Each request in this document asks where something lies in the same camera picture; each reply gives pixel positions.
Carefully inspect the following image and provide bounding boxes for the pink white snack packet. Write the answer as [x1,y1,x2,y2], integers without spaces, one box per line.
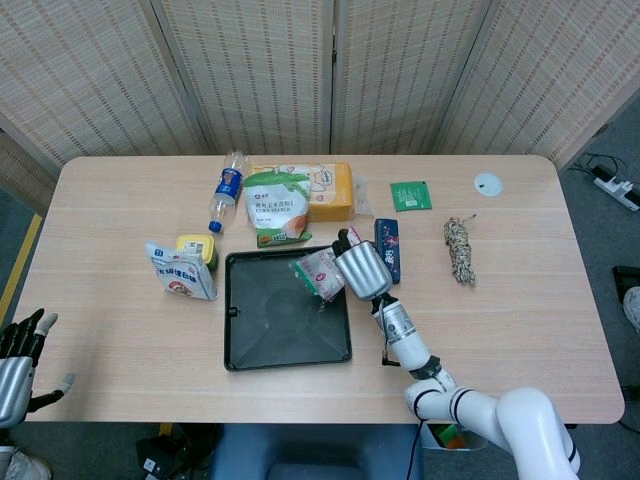
[288,225,369,303]

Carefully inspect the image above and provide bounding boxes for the clear plastic bottle blue label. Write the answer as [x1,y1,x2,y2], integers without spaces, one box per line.
[207,150,250,235]

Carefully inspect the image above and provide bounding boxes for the white shoe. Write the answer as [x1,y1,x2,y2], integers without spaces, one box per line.
[623,286,640,334]
[0,447,52,480]

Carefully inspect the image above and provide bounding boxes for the woven bamboo folding screen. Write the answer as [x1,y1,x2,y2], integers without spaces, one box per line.
[0,0,640,211]

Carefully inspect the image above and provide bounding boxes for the dark blue patterned box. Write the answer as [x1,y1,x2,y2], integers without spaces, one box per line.
[373,217,403,285]

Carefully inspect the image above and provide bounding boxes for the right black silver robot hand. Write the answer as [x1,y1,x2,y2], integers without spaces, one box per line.
[332,228,393,302]

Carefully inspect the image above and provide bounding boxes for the blue padded seat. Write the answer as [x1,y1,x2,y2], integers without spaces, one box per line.
[209,423,425,480]

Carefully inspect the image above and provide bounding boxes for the speckled rope bundle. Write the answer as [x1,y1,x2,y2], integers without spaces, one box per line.
[442,213,479,288]

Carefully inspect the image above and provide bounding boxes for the white power strip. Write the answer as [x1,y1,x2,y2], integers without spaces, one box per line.
[593,167,640,211]

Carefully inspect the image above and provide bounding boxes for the green flat sachet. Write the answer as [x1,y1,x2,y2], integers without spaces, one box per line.
[389,180,434,214]

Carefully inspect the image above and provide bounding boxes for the black floor stand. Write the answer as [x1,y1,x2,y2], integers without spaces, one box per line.
[612,265,640,301]

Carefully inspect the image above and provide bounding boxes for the green white corn starch bag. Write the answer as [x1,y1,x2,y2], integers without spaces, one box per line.
[242,168,314,250]

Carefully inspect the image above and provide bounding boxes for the yellow tissue pack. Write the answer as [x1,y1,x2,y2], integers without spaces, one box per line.
[249,162,374,223]

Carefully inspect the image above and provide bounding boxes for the clear box colourful contents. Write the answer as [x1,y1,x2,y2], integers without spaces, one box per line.
[420,423,484,451]

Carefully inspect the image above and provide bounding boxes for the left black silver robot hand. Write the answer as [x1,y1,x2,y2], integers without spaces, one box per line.
[0,308,76,430]

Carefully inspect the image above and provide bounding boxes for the white round table grommet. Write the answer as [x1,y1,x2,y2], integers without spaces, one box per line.
[473,171,504,197]

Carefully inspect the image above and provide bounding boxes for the black floor device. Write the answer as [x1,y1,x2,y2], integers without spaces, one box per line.
[135,424,221,480]

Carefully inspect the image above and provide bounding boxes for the green container yellow lid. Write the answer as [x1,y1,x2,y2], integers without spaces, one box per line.
[174,233,219,271]

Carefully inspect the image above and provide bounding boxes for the white sugar bag blue text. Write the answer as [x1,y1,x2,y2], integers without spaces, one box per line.
[144,240,220,303]

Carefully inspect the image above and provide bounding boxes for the black square plastic tray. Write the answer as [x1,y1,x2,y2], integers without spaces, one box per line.
[223,244,353,372]

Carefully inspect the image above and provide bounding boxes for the black floor cable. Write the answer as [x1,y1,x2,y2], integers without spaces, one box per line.
[567,152,621,176]

